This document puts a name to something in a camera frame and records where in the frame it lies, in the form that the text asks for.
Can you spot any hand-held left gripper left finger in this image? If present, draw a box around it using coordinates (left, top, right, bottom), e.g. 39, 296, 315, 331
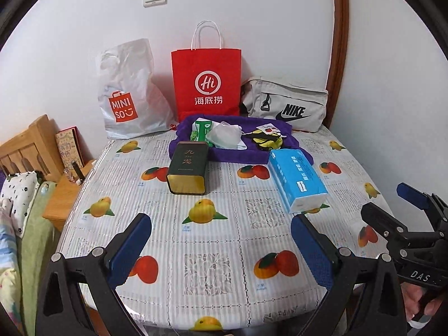
35, 213, 153, 336

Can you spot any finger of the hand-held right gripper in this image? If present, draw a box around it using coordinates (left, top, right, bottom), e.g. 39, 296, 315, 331
360, 203, 439, 253
396, 182, 448, 232

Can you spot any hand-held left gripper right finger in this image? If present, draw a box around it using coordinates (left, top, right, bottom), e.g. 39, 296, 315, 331
291, 213, 408, 336

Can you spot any small white packet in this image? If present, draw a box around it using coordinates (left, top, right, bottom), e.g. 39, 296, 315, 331
255, 122, 282, 135

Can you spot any purple fabric tray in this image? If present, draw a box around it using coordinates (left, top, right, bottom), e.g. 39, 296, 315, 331
169, 114, 314, 165

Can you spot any green wet wipes packet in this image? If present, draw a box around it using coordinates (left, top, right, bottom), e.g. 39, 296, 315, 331
189, 119, 219, 148

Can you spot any white disposable glove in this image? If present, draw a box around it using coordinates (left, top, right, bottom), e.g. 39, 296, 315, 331
206, 121, 246, 150

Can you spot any person's right hand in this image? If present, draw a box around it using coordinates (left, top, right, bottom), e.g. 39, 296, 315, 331
402, 282, 440, 323

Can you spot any blue tissue pack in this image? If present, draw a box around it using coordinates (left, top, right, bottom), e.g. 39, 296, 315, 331
268, 148, 330, 214

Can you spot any wooden nightstand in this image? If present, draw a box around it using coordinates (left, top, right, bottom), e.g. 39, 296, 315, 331
43, 159, 97, 232

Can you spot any fruit print tablecloth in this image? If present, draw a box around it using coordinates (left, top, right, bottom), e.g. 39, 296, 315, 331
54, 124, 394, 331

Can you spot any small black object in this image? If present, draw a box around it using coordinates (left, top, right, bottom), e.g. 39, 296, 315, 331
71, 161, 86, 185

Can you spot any green blanket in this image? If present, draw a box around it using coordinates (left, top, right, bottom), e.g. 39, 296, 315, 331
14, 181, 58, 323

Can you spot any dark green tea tin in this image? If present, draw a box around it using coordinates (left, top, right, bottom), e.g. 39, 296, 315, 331
166, 141, 210, 195

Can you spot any patterned book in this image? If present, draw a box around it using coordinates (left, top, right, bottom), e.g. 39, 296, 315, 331
55, 127, 85, 169

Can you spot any pastel patterned quilt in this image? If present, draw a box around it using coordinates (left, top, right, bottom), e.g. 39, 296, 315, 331
0, 198, 22, 336

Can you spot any polka dot pillow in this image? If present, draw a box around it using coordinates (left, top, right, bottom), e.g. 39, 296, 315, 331
0, 171, 41, 239

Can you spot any wooden headboard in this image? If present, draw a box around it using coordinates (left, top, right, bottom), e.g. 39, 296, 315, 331
0, 114, 64, 183

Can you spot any grey waist bag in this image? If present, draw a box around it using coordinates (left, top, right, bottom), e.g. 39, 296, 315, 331
240, 76, 330, 133

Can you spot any white plastic shopping bag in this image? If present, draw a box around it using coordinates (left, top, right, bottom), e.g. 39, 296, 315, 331
96, 38, 176, 140

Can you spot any red paper bag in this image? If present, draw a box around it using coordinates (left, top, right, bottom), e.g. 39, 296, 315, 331
171, 21, 243, 122

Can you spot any brown wooden door frame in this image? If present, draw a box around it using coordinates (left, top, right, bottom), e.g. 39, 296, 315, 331
324, 0, 351, 128

